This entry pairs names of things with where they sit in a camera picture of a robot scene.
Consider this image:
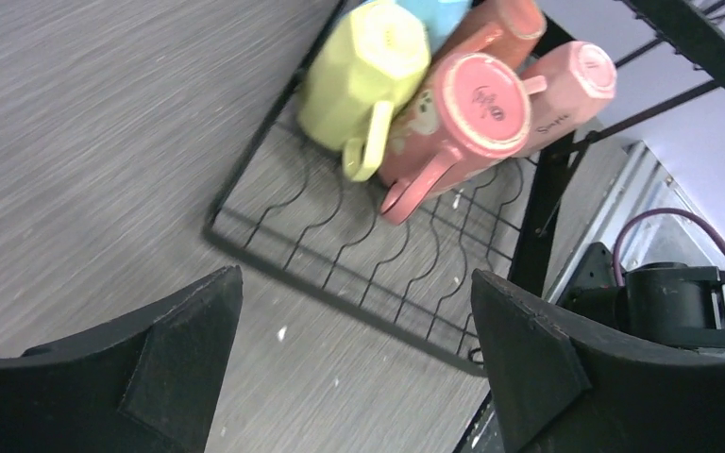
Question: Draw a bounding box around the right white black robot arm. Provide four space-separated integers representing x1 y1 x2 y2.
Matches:
557 243 725 356

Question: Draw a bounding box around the light pink mug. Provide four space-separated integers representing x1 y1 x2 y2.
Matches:
514 41 617 158

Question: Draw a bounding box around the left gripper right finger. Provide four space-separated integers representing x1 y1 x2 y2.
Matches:
471 270 725 452

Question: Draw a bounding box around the lime green mug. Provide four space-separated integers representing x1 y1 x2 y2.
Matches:
296 1 430 182

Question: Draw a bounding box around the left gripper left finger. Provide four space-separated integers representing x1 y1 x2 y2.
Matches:
0 266 243 452

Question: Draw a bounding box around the salmon pink mug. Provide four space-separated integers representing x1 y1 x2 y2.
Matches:
432 0 547 70

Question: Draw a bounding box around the black wire dish rack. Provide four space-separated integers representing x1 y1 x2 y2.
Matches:
203 1 725 376

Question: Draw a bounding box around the light blue faceted mug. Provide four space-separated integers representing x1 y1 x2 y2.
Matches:
362 0 473 55

